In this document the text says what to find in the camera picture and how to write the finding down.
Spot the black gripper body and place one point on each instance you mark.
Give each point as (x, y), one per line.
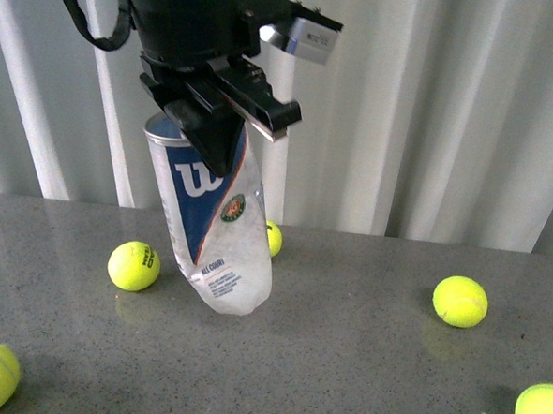
(215, 89)

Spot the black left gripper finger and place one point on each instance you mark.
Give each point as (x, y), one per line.
(214, 135)

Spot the clear Wilson tennis ball can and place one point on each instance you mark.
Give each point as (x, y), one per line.
(217, 224)

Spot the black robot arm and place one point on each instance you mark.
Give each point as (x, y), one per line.
(196, 56)

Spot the yellow Wilson 3 tennis ball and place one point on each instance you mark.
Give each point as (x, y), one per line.
(275, 238)

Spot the yellow Head Team tennis ball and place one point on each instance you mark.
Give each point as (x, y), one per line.
(133, 266)

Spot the plain yellow tennis ball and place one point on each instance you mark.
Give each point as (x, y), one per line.
(460, 301)

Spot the white pleated curtain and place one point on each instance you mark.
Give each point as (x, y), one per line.
(432, 121)

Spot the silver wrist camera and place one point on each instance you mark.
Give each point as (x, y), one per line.
(301, 38)

